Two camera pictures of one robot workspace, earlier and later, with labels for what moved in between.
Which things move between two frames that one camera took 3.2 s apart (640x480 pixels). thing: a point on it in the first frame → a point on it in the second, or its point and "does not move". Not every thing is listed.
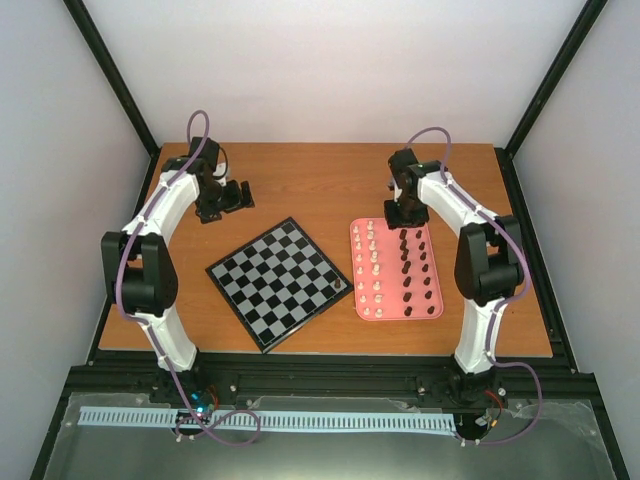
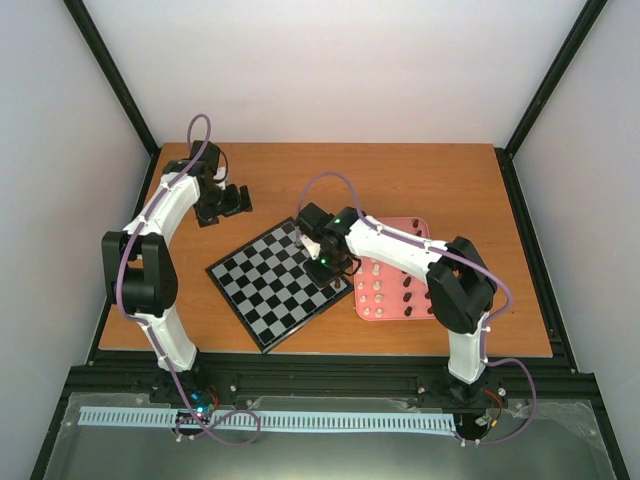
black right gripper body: [408, 213] → [329, 267]
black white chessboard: [277, 282] does not move
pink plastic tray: [394, 273] does not move
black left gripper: [206, 212] does not move
